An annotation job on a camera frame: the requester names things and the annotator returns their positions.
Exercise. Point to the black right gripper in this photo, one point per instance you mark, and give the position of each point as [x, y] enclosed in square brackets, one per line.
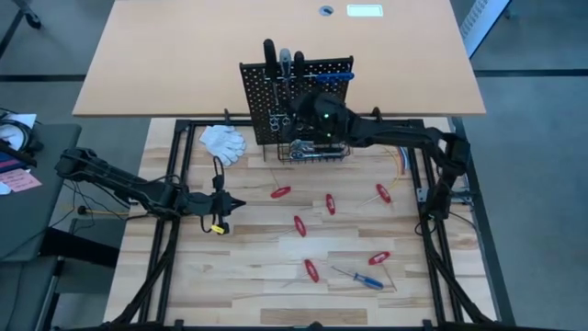
[326, 119]

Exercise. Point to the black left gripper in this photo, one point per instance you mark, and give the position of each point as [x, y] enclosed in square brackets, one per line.
[218, 202]

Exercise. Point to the silver ratchet wrench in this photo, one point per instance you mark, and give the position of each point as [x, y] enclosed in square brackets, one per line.
[298, 148]

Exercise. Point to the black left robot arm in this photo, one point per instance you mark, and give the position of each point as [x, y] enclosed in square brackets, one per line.
[138, 190]

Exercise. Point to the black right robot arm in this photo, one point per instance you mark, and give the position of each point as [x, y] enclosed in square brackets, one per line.
[404, 135]

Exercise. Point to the black perforated peg board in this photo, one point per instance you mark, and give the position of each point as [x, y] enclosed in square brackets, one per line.
[257, 92]

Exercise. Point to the white work glove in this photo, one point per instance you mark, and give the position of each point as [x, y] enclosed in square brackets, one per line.
[222, 142]

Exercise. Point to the grey desk grommet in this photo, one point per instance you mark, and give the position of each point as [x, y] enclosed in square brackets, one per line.
[325, 10]

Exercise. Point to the white desk plate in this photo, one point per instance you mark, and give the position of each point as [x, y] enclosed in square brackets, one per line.
[364, 10]

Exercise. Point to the light wooden desk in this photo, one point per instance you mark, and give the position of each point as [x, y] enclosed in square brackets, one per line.
[184, 55]

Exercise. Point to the dark grey side table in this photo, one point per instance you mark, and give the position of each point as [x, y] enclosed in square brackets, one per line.
[37, 216]

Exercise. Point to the white perforated computer case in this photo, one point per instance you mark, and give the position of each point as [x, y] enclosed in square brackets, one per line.
[480, 20]

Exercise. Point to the black headphones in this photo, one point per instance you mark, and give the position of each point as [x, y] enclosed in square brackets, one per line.
[32, 146]

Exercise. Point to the pink paper note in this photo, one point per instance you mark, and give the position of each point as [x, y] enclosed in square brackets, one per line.
[20, 180]

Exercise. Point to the white paper sheet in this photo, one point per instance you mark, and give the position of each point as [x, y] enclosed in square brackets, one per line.
[20, 120]

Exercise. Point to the black chair base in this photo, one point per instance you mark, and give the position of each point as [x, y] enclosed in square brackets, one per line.
[32, 19]

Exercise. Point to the black aluminium rig frame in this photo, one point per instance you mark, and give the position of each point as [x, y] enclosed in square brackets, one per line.
[181, 133]

